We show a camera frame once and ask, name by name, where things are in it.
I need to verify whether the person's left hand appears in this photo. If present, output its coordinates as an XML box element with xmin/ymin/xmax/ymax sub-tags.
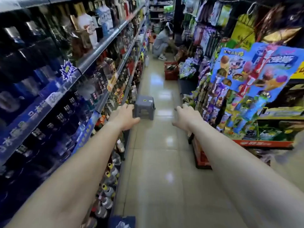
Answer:
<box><xmin>108</xmin><ymin>104</ymin><xmax>141</xmax><ymax>131</ymax></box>

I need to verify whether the person's right hand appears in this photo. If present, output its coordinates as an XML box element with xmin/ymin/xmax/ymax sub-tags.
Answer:
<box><xmin>172</xmin><ymin>104</ymin><xmax>204</xmax><ymax>133</ymax></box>

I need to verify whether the person's left forearm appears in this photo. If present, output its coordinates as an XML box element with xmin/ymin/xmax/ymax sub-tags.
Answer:
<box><xmin>4</xmin><ymin>120</ymin><xmax>124</xmax><ymax>228</ymax></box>

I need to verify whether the person's right forearm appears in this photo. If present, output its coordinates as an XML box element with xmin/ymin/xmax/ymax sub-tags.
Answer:
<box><xmin>189</xmin><ymin>118</ymin><xmax>304</xmax><ymax>228</ymax></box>

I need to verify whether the red display stand base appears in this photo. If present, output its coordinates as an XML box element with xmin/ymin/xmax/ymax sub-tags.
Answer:
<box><xmin>190</xmin><ymin>134</ymin><xmax>295</xmax><ymax>170</ymax></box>

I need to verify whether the row of hanging packaged goods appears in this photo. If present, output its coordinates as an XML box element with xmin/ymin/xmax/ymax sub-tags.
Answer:
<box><xmin>181</xmin><ymin>0</ymin><xmax>234</xmax><ymax>60</ymax></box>

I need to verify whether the grey plastic stool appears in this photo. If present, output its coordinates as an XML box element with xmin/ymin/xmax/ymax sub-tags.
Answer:
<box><xmin>133</xmin><ymin>94</ymin><xmax>156</xmax><ymax>121</ymax></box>

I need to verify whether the row of colourful candy packets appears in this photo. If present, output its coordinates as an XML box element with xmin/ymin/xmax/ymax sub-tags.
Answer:
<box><xmin>190</xmin><ymin>66</ymin><xmax>233</xmax><ymax>131</ymax></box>

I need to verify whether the red shopping basket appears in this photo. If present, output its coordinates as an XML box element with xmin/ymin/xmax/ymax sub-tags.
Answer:
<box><xmin>164</xmin><ymin>61</ymin><xmax>180</xmax><ymax>81</ymax></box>

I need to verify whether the row of dark labelled bottles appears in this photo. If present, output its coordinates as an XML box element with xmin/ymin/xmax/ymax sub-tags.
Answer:
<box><xmin>0</xmin><ymin>19</ymin><xmax>149</xmax><ymax>212</ymax></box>

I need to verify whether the row of yellow capped bottles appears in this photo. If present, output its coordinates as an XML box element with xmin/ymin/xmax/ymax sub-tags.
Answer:
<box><xmin>80</xmin><ymin>45</ymin><xmax>149</xmax><ymax>228</ymax></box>

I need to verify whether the metal bottle shelving unit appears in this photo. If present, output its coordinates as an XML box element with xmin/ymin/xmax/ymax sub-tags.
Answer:
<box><xmin>0</xmin><ymin>0</ymin><xmax>152</xmax><ymax>228</ymax></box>

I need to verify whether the blue white star tag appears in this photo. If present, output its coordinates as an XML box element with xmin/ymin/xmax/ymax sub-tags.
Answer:
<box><xmin>59</xmin><ymin>60</ymin><xmax>78</xmax><ymax>83</ymax></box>

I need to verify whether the yellow hanging bag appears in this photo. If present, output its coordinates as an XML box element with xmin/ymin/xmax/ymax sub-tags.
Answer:
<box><xmin>230</xmin><ymin>13</ymin><xmax>258</xmax><ymax>49</ymax></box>

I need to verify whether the row of tall liquor bottles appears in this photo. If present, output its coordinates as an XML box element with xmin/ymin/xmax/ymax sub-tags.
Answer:
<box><xmin>0</xmin><ymin>0</ymin><xmax>148</xmax><ymax>121</ymax></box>

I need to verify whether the blue carton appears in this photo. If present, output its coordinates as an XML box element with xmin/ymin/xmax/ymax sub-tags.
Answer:
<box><xmin>108</xmin><ymin>215</ymin><xmax>136</xmax><ymax>228</ymax></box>

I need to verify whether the yellow sign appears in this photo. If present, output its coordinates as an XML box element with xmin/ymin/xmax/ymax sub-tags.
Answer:
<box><xmin>289</xmin><ymin>60</ymin><xmax>304</xmax><ymax>80</ymax></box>

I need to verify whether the shiny brown hanging bag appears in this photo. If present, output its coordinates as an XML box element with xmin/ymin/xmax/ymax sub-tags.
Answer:
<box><xmin>259</xmin><ymin>2</ymin><xmax>304</xmax><ymax>45</ymax></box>

